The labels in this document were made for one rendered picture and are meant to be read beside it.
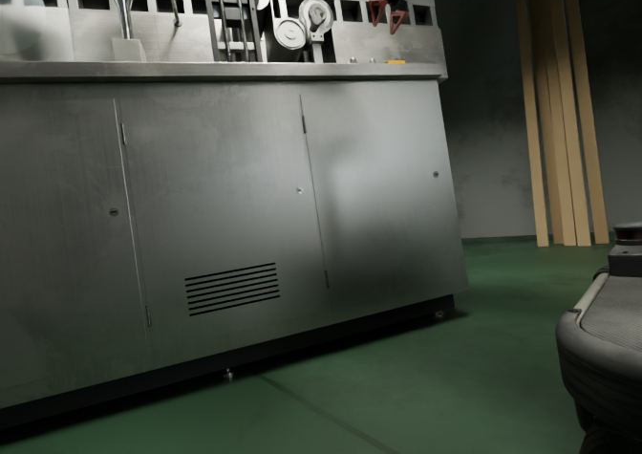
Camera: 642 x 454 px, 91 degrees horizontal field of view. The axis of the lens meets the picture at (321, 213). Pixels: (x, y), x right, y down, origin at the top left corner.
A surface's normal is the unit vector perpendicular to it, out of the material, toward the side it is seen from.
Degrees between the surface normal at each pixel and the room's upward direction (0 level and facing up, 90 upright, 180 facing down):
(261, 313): 90
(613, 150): 90
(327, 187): 90
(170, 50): 90
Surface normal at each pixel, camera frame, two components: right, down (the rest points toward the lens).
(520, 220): -0.75, 0.10
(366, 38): 0.29, -0.06
